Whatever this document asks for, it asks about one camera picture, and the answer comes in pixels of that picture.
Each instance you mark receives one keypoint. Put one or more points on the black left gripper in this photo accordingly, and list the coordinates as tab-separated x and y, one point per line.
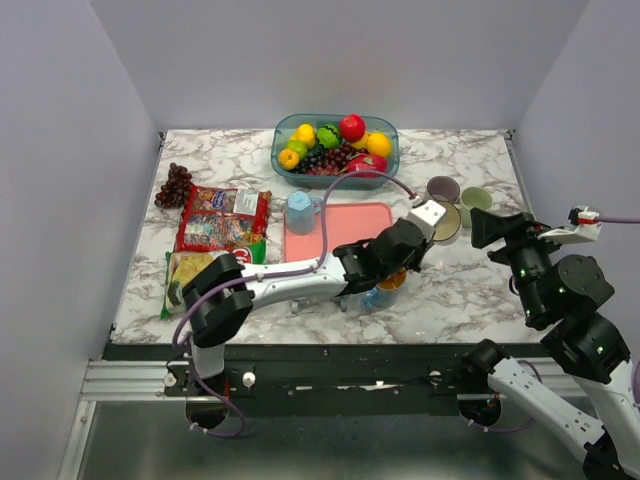
421	249

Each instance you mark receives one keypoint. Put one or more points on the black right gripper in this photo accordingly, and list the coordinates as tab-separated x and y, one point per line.
518	229

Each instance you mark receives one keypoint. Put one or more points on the green ceramic mug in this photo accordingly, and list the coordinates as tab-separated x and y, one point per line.
470	198

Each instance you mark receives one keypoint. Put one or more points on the cream ceramic mug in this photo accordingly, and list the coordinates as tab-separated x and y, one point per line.
449	227

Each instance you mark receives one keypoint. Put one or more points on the blue-bottom beige mug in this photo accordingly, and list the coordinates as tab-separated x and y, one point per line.
385	293

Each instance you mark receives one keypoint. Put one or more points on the purple ceramic mug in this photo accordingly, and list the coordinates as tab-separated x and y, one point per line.
443	188

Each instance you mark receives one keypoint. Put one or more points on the light blue faceted mug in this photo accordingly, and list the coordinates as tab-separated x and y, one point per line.
300	212

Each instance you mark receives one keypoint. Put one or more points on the small grey-purple mug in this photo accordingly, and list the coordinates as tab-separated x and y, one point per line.
342	302

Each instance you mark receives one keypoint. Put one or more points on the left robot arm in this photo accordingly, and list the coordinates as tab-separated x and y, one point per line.
220	298

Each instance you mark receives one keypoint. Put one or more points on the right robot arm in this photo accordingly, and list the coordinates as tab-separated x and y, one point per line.
592	352

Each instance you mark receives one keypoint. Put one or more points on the pink plastic tray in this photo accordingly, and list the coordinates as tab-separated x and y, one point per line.
346	223

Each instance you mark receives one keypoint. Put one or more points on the red toy dragon fruit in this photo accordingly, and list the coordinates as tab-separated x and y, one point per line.
366	164

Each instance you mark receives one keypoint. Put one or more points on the dark grapes in container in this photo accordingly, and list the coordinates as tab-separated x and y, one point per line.
320	161

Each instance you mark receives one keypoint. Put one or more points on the red toy apple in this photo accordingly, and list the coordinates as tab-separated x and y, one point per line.
352	127

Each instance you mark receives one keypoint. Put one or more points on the green toy watermelon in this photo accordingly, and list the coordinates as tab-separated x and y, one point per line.
328	136

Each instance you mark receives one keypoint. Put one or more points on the small orange toy fruit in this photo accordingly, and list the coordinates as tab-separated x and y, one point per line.
288	159

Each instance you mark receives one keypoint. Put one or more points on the green toy lime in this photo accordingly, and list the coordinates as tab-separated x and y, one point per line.
298	147

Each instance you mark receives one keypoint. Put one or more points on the yellow toy lemon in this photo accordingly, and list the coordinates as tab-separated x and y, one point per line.
306	134

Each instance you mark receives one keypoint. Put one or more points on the teal plastic fruit container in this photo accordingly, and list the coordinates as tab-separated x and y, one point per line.
286	127

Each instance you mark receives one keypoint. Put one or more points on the colourful candy bag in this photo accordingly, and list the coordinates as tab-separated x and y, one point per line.
223	218

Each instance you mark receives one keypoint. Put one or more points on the red grape bunch on table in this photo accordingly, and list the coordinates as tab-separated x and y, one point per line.
175	192

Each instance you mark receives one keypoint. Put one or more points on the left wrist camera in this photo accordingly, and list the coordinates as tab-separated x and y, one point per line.
427	217

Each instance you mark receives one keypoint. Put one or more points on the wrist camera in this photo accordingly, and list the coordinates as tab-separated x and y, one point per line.
583	227
427	217

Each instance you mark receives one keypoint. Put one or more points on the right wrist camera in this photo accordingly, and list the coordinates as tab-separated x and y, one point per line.
583	227

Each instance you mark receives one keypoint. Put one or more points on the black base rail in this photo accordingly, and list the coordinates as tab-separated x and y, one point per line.
327	380

